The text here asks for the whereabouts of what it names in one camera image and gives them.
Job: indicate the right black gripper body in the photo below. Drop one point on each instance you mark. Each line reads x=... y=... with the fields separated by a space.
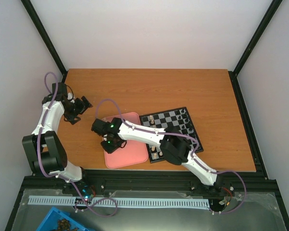
x=112 y=146

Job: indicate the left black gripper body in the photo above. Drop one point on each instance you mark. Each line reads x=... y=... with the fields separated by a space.
x=72 y=112

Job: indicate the left controller board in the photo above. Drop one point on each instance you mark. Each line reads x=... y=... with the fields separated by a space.
x=88 y=193

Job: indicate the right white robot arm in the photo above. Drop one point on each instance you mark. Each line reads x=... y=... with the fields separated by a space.
x=174 y=145

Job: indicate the right controller board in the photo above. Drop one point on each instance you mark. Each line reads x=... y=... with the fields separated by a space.
x=227 y=198

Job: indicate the black white chessboard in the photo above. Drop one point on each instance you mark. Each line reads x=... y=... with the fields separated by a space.
x=178 y=118

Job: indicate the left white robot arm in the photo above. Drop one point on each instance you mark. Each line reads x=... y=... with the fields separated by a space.
x=44 y=151

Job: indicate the blue plastic bin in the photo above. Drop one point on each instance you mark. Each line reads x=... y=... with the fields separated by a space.
x=58 y=220

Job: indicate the pink plastic tray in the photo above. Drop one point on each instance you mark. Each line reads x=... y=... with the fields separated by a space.
x=133 y=153

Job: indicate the controller board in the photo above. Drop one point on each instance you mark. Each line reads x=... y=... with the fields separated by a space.
x=227 y=198
x=88 y=193

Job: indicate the light blue cable duct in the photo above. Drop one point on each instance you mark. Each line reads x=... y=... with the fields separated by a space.
x=120 y=202

